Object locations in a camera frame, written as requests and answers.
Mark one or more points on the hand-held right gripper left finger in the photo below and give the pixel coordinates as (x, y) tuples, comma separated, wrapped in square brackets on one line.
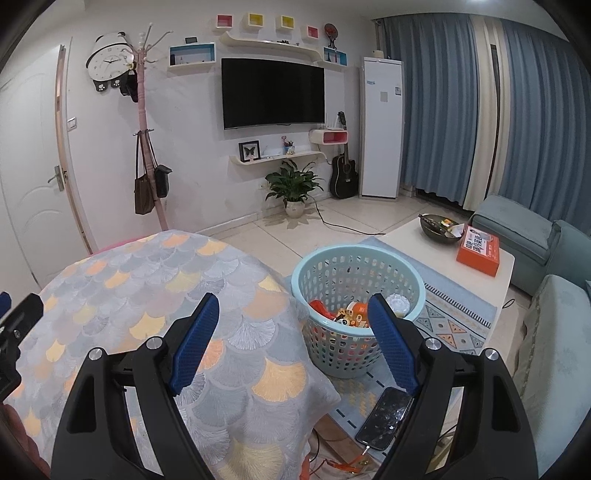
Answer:
[(194, 341)]

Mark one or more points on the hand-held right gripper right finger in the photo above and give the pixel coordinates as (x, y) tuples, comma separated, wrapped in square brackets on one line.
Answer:
[(392, 341)]

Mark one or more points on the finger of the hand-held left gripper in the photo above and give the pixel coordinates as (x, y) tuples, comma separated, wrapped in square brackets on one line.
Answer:
[(3, 302), (27, 311)]

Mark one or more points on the orange paper cup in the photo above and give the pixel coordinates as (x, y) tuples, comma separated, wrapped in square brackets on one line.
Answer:
[(398, 305)]

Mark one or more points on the colourful snack packet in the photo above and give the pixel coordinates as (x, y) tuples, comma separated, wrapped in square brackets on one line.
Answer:
[(342, 318)]

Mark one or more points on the orange plastic bag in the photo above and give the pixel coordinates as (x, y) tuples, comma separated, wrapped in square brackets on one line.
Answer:
[(321, 309)]

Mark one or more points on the light blue plastic basket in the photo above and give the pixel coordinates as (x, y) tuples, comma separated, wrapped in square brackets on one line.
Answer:
[(360, 250)]

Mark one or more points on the person's left forearm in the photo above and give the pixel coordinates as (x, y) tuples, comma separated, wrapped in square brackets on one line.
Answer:
[(18, 443)]

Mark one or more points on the brown shoulder bag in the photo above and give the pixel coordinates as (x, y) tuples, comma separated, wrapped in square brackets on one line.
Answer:
[(144, 196)]

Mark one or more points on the blue patterned rug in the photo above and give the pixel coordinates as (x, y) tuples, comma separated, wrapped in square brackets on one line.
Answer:
[(443, 318)]

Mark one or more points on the black smartphone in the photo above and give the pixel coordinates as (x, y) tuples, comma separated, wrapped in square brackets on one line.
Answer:
[(385, 417)]

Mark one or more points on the fan-pattern blanket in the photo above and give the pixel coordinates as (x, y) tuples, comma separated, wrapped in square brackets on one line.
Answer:
[(138, 286)]

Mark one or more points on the white door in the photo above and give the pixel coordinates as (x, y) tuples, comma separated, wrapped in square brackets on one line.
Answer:
[(32, 207)]

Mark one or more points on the white coffee table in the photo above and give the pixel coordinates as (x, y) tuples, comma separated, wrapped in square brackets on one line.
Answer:
[(415, 244)]

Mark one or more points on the dark bowl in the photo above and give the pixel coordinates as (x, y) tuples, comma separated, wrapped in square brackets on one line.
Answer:
[(436, 233)]

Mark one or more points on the orange cardboard box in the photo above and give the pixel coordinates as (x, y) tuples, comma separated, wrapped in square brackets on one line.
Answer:
[(479, 251)]

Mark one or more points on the teal sofa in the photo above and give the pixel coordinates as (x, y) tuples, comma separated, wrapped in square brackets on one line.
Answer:
[(554, 350)]

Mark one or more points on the small black bag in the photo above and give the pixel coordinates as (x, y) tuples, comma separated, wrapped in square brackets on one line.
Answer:
[(162, 181)]

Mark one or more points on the black acoustic guitar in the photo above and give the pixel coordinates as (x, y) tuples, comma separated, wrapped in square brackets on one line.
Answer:
[(345, 177)]

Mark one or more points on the green potted plant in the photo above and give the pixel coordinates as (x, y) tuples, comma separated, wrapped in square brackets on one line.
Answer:
[(293, 184)]

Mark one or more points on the framed butterfly picture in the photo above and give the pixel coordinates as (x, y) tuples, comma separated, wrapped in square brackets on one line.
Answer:
[(250, 151)]

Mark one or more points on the pink coat rack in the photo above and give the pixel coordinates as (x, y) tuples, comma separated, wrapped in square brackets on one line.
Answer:
[(147, 138)]

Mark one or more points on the white refrigerator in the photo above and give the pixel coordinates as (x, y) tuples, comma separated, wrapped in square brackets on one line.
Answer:
[(381, 129)]

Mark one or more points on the pen holder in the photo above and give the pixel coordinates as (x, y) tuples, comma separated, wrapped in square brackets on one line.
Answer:
[(288, 146)]

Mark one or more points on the blue curtain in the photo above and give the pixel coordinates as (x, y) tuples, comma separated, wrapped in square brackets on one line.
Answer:
[(545, 138), (429, 106)]

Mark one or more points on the beige curtain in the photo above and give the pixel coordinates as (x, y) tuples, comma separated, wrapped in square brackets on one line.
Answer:
[(485, 115)]

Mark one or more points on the black hanging hat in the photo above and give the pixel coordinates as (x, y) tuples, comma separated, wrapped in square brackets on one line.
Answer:
[(129, 87)]

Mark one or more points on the blue-edged box shelf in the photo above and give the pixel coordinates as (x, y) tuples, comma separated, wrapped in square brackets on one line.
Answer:
[(191, 54)]

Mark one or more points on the white light switch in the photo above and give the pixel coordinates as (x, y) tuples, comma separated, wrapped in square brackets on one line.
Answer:
[(72, 123)]

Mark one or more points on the low white wall shelf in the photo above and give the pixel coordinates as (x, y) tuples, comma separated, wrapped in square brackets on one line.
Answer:
[(277, 158)]

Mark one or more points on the white pink wall box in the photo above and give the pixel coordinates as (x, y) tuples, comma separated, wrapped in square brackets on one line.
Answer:
[(328, 136)]

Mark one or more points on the black wall television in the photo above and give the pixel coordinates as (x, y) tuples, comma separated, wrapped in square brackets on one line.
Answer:
[(272, 92)]

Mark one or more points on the panda wall clock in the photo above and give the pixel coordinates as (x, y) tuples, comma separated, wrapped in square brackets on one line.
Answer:
[(108, 60)]

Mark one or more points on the blue wall cube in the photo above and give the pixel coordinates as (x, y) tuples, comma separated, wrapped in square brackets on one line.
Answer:
[(335, 55)]

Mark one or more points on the curved white wall shelf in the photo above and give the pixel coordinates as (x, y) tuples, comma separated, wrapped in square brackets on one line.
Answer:
[(272, 46)]

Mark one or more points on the red wall cube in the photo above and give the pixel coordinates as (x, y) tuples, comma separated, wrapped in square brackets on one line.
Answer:
[(224, 21), (312, 31)]

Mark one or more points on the yellow wall cube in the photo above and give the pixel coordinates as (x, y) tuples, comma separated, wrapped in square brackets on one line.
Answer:
[(285, 23), (255, 20)]

